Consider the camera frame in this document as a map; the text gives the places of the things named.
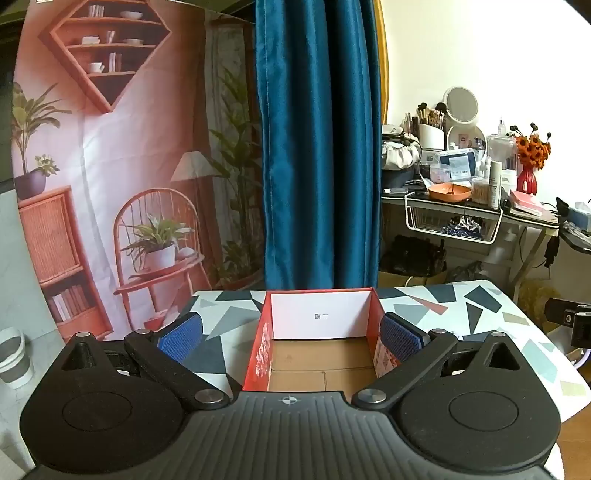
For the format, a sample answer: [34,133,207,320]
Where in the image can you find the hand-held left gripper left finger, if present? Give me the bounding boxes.
[60,311,232,412]

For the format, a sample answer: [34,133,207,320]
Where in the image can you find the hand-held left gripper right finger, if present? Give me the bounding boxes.
[351,311,525,412]

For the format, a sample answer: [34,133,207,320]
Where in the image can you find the red strawberry print cardboard box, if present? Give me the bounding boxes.
[242,286,403,394]

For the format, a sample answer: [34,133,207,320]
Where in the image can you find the geometric patterned tablecloth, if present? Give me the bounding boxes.
[185,279,588,418]

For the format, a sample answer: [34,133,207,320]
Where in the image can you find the teal tissue box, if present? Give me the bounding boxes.
[568,201,591,228]

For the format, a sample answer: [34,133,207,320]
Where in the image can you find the dressing table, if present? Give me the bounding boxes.
[381,184,561,296]

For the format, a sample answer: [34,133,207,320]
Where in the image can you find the pink book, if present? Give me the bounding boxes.
[507,189,546,217]

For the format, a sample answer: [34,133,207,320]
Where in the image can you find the red vase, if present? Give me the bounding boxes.
[516,164,539,194]

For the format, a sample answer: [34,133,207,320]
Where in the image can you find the orange bowl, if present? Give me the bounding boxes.
[427,182,473,203]

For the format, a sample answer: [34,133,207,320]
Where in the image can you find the cotton swab box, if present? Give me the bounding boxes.
[471,178,493,205]

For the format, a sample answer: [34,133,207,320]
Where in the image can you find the white cosmetic bottle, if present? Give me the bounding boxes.
[489,161,503,209]

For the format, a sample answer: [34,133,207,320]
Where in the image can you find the grey plastic bucket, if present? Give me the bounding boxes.
[0,327,36,389]

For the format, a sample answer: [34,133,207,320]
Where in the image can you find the orange artificial flowers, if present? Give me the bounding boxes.
[507,122,553,172]

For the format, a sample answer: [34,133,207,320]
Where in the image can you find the dark blue box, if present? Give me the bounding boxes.
[438,150,477,179]

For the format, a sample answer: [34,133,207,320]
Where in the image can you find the white and black pouch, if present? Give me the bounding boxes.
[382,133,424,169]

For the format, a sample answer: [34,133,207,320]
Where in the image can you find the white makeup brush holder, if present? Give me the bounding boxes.
[406,102,448,151]

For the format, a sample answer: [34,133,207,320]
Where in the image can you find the blue curtain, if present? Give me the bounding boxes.
[254,0,387,292]

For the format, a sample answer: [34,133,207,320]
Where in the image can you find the round white vanity mirror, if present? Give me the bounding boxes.
[442,86,488,149]

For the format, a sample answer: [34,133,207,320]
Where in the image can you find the white wire basket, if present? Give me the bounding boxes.
[405,191,504,244]

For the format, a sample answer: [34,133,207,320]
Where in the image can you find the patterned cloth in wire basket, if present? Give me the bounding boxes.
[440,217,484,239]

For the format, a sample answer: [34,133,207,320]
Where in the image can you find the printed room scene wall tapestry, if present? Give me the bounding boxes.
[13,0,267,343]

